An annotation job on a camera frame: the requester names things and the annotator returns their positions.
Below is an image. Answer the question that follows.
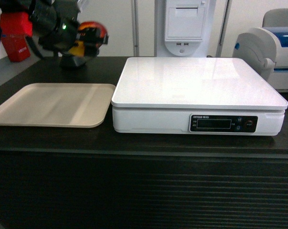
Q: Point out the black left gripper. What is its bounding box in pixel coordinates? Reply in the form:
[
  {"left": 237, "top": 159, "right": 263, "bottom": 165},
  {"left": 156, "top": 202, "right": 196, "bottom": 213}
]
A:
[{"left": 29, "top": 0, "right": 80, "bottom": 52}]

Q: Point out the white checkout scale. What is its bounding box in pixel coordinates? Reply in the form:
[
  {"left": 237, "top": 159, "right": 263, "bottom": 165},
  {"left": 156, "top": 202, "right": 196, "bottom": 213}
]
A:
[{"left": 111, "top": 57, "right": 288, "bottom": 136}]

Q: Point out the beige plastic tray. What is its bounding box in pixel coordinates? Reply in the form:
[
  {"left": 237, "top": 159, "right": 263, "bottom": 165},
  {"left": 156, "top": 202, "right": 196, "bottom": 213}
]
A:
[{"left": 0, "top": 83, "right": 115, "bottom": 128}]

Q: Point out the white POS terminal stand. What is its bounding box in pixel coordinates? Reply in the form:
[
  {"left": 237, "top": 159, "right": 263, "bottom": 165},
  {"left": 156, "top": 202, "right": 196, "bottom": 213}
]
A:
[{"left": 154, "top": 0, "right": 216, "bottom": 57}]

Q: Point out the white blue label printer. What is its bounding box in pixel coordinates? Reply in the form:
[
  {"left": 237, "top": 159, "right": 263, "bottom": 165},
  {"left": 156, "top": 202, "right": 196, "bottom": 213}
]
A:
[{"left": 233, "top": 8, "right": 288, "bottom": 92}]

